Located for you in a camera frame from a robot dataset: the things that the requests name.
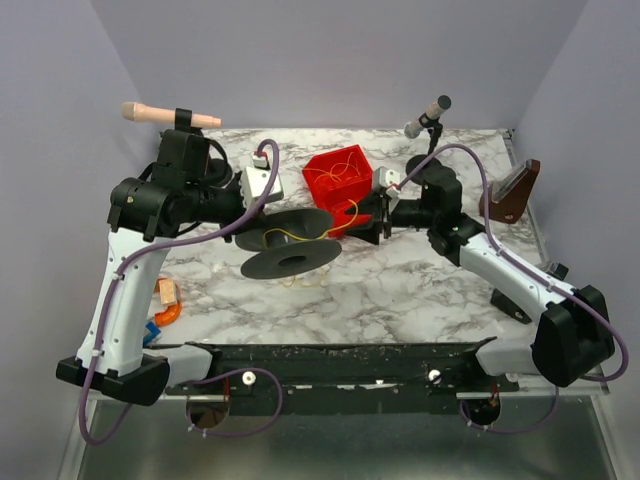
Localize yellow cable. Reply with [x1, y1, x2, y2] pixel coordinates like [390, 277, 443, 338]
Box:
[263, 198, 360, 289]

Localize grey cable spool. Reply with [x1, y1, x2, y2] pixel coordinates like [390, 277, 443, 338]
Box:
[235, 208, 342, 280]

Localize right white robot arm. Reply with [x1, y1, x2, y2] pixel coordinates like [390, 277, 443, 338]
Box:
[347, 161, 615, 387]

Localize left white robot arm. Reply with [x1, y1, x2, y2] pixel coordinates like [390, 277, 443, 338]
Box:
[56, 127, 245, 406]

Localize red plastic bin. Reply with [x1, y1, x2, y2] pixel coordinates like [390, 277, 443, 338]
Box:
[302, 145, 373, 238]

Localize beige microphone on stand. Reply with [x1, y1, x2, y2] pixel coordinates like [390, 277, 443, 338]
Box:
[121, 102, 222, 131]

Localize orange tape dispenser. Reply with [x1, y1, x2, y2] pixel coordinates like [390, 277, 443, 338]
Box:
[154, 277, 182, 328]

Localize silver microphone on stand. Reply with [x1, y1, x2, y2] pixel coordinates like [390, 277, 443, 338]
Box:
[403, 94, 453, 184]

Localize brown wooden metronome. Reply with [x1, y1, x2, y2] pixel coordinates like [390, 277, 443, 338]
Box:
[487, 159, 541, 224]

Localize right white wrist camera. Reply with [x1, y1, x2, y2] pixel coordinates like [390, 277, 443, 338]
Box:
[371, 167, 401, 200]

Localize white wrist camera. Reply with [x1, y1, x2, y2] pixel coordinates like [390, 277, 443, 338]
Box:
[371, 167, 401, 200]
[239, 152, 284, 209]

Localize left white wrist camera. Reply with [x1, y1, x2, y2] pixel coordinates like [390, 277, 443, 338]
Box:
[239, 152, 284, 209]

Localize yellow wires in bin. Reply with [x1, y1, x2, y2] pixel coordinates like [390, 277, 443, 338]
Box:
[307, 152, 364, 189]

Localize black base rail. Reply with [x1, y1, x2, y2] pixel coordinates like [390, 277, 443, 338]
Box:
[164, 339, 521, 416]

